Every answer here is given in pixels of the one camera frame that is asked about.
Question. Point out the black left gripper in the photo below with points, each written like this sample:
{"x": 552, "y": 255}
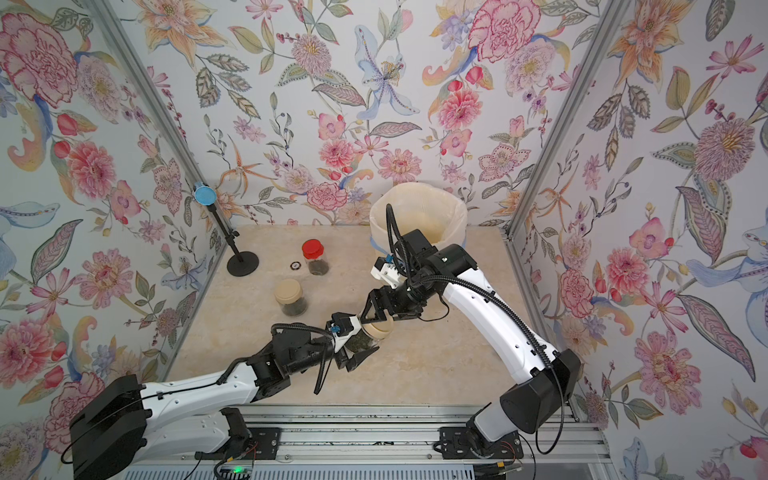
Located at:
{"x": 342, "y": 359}

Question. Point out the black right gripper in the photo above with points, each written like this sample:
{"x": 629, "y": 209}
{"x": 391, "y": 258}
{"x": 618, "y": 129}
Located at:
{"x": 396, "y": 311}

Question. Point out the clear glass tea jar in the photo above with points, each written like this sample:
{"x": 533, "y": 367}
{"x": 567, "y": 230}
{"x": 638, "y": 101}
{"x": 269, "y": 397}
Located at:
{"x": 360, "y": 342}

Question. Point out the beige jar lid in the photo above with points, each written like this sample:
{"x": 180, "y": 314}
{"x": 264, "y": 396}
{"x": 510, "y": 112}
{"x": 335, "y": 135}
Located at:
{"x": 374, "y": 331}

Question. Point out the cream trash bin with liner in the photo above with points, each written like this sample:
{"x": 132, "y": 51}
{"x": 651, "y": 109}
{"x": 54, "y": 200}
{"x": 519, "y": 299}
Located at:
{"x": 439, "y": 215}

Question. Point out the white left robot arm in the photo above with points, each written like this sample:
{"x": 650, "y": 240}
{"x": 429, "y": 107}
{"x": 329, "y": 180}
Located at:
{"x": 129, "y": 420}

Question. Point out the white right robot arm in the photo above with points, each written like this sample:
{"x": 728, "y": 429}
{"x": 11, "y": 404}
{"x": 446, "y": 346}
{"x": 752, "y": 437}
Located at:
{"x": 543, "y": 376}

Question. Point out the beige lid tea jar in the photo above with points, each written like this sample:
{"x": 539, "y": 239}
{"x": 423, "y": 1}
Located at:
{"x": 289, "y": 295}

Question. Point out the red lid tea jar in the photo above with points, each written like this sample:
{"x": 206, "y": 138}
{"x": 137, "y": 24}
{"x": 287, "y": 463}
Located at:
{"x": 313, "y": 251}

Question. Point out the black round-base stand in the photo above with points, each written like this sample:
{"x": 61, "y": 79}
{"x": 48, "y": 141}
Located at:
{"x": 241, "y": 263}

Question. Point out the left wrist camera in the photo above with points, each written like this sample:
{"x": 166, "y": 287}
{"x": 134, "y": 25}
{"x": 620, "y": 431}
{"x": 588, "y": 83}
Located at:
{"x": 342, "y": 330}

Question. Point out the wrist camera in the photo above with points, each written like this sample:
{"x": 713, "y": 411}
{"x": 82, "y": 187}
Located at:
{"x": 386, "y": 272}
{"x": 342, "y": 330}

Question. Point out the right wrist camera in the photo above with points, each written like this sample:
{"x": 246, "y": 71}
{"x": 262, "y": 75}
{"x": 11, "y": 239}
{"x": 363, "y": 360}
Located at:
{"x": 386, "y": 272}

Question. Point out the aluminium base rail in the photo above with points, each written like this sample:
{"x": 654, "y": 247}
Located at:
{"x": 343, "y": 429}

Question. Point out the aluminium corner post right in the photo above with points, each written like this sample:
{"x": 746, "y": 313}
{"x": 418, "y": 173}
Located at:
{"x": 606, "y": 28}

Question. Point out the aluminium corner post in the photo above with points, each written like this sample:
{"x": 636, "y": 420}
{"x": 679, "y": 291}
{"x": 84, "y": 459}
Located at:
{"x": 126, "y": 55}
{"x": 606, "y": 28}

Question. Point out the aluminium corner post left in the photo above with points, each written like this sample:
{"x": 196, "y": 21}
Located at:
{"x": 126, "y": 55}

